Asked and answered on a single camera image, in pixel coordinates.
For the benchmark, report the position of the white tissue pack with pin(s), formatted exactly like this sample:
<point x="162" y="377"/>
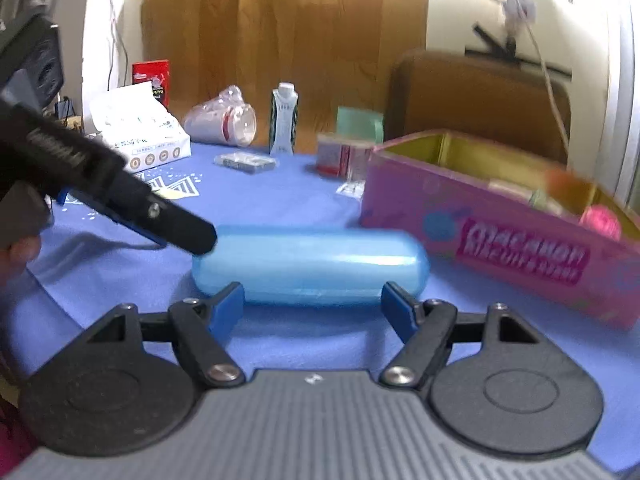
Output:
<point x="145" y="130"/>

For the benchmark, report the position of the green white tissue packet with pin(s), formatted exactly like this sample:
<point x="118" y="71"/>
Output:
<point x="510" y="191"/>

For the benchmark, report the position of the green plastic mug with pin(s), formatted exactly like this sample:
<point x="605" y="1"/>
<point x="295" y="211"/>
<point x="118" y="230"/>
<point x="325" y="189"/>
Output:
<point x="360" y="122"/>

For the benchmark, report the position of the blue tablecloth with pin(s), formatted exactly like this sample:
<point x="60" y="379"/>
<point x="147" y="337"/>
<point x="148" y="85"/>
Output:
<point x="300" y="200"/>

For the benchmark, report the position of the white printed sachet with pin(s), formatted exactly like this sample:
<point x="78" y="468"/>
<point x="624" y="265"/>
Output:
<point x="350" y="190"/>

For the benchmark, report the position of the small printed flat box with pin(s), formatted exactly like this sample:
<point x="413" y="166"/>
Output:
<point x="245" y="161"/>

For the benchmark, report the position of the red box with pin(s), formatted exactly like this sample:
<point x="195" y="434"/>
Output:
<point x="150" y="80"/>

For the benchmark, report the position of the pink fuzzy sock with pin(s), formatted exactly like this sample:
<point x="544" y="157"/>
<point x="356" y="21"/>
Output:
<point x="602" y="221"/>

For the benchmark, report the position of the green white drink carton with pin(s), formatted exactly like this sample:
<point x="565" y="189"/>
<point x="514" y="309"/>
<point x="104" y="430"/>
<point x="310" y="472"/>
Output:
<point x="284" y="120"/>

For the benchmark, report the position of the light green cloth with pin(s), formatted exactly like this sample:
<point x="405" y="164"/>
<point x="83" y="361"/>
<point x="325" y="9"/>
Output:
<point x="545" y="201"/>

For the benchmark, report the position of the orange soft item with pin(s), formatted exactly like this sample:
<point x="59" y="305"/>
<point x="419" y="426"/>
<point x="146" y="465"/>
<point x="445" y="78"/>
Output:
<point x="567" y="182"/>

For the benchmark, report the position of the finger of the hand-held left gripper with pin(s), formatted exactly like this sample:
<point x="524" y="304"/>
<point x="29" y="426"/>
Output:
<point x="125" y="195"/>

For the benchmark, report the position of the person's left hand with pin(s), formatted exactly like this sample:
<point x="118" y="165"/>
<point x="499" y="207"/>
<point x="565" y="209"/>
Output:
<point x="17" y="260"/>

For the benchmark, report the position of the pink tin box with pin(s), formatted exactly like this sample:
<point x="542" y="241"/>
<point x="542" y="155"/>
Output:
<point x="500" y="245"/>

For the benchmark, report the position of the bagged plastic cups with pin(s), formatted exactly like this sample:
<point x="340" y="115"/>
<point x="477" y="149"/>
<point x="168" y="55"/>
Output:
<point x="220" y="120"/>

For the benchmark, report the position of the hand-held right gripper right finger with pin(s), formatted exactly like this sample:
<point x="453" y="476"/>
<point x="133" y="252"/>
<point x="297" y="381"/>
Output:
<point x="400" y="310"/>

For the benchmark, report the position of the wooden door panel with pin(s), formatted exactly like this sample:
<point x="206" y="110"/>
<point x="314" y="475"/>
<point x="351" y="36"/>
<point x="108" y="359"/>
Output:
<point x="280" y="35"/>

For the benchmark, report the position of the small can with red label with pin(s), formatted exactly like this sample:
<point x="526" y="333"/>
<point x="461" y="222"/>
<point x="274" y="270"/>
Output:
<point x="337" y="155"/>

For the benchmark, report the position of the brown wooden chair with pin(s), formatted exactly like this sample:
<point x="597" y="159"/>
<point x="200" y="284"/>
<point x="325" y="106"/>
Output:
<point x="475" y="100"/>

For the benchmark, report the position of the blue oblong case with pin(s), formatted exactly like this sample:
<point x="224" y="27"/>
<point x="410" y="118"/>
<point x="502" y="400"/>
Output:
<point x="310" y="265"/>

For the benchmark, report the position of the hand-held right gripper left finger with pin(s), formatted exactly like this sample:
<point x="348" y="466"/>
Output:
<point x="227" y="307"/>

